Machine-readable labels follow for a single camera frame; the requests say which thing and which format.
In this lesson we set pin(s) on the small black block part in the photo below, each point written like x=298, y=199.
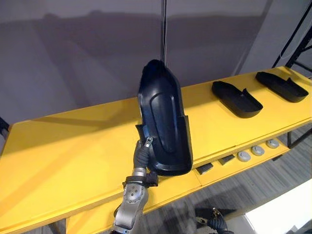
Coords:
x=226, y=160
x=204, y=168

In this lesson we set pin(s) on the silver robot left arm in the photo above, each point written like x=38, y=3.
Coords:
x=132, y=202

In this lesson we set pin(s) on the black shelf post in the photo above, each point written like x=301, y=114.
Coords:
x=4, y=128

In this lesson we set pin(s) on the black metal rack frame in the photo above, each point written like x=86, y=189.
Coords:
x=296, y=31

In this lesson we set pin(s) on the yellow shelf top board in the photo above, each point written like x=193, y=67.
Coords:
x=73, y=151

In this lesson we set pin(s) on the black shelf leg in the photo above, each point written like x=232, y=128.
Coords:
x=296, y=139

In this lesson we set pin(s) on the white table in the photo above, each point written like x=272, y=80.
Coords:
x=282, y=212

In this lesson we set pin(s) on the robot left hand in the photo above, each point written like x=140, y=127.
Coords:
x=141, y=156

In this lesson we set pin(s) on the yellow shelf lower board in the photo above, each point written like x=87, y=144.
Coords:
x=219, y=176

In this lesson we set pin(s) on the grey round plastic part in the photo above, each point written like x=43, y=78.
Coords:
x=257, y=151
x=272, y=143
x=244, y=156

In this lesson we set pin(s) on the black wrist clamp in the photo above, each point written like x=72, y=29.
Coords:
x=143, y=180

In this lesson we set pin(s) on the yellow shelf board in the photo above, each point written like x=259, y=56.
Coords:
x=73, y=151
x=219, y=176

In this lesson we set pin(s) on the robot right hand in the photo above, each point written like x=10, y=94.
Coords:
x=217, y=225

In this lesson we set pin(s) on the black plastic housing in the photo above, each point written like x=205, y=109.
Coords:
x=165, y=117
x=282, y=86
x=237, y=100

